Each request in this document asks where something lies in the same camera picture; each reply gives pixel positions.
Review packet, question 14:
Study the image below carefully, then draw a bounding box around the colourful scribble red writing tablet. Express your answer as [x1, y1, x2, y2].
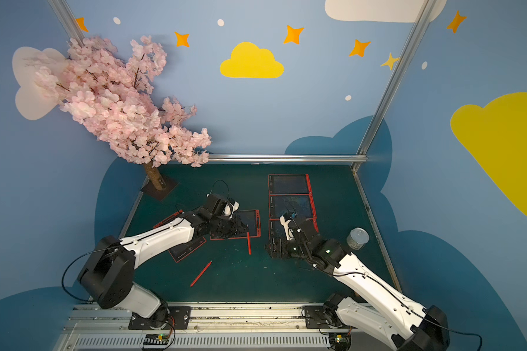
[269, 195, 313, 220]

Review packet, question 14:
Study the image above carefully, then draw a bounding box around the red stylus pair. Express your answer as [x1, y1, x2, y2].
[305, 174, 313, 195]

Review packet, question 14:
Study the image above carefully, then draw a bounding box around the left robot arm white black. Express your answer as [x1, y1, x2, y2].
[78, 194, 248, 328]

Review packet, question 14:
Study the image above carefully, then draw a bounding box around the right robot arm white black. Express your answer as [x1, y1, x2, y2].
[266, 216, 450, 350]

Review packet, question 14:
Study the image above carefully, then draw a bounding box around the pink cherry blossom tree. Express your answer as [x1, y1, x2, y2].
[32, 36, 212, 192]

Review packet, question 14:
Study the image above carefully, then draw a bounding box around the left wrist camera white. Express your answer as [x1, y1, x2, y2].
[223, 199, 239, 219]

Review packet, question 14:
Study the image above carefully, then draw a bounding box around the aluminium back frame bar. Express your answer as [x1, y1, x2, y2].
[209, 154, 367, 164]

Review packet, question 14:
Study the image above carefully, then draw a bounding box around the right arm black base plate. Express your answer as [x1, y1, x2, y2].
[302, 305, 363, 331]

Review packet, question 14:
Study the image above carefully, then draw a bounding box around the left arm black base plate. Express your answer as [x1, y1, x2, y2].
[128, 306, 192, 331]

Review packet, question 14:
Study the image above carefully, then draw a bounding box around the aluminium front rail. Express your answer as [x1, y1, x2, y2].
[52, 301, 436, 351]

